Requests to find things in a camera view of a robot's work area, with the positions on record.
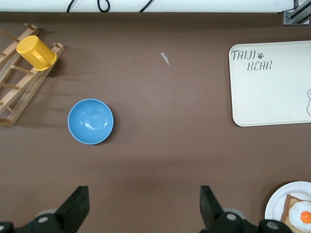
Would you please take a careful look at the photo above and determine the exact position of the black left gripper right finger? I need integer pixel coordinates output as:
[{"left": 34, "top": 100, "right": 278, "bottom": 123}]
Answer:
[{"left": 200, "top": 185, "right": 261, "bottom": 233}]

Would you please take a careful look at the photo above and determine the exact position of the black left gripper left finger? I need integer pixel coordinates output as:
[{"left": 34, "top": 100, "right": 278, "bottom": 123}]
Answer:
[{"left": 14, "top": 185, "right": 90, "bottom": 233}]

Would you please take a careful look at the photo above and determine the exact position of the white round plate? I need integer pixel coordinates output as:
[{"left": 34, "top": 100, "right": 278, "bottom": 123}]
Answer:
[{"left": 264, "top": 181, "right": 311, "bottom": 233}]

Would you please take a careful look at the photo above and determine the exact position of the brown toast slice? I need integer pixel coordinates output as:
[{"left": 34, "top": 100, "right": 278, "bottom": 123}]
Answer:
[{"left": 280, "top": 194, "right": 311, "bottom": 233}]

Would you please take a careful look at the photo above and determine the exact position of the fried egg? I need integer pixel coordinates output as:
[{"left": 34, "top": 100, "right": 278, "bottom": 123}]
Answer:
[{"left": 288, "top": 200, "right": 311, "bottom": 232}]

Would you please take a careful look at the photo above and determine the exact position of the blue bowl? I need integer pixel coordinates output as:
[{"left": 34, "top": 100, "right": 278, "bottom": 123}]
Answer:
[{"left": 67, "top": 98, "right": 114, "bottom": 146}]

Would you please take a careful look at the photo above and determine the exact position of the cream tray with bear print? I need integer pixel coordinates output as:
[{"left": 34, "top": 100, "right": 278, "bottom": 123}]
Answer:
[{"left": 228, "top": 40, "right": 311, "bottom": 127}]

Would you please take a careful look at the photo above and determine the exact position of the wooden peg drying rack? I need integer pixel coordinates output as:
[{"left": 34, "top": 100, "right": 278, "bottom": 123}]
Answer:
[{"left": 0, "top": 23, "right": 66, "bottom": 127}]

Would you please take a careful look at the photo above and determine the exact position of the small grey paper scrap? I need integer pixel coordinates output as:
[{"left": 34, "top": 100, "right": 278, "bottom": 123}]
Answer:
[{"left": 160, "top": 51, "right": 171, "bottom": 67}]

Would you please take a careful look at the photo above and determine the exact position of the yellow mug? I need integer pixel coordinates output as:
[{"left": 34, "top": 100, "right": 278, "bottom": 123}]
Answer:
[{"left": 16, "top": 35, "right": 57, "bottom": 72}]

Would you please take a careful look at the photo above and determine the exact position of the looped black floor cable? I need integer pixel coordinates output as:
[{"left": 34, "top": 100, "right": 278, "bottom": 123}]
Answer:
[{"left": 97, "top": 0, "right": 110, "bottom": 13}]

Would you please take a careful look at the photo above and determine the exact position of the aluminium frame profile with bracket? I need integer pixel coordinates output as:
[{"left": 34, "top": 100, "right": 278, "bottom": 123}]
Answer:
[{"left": 282, "top": 0, "right": 311, "bottom": 26}]

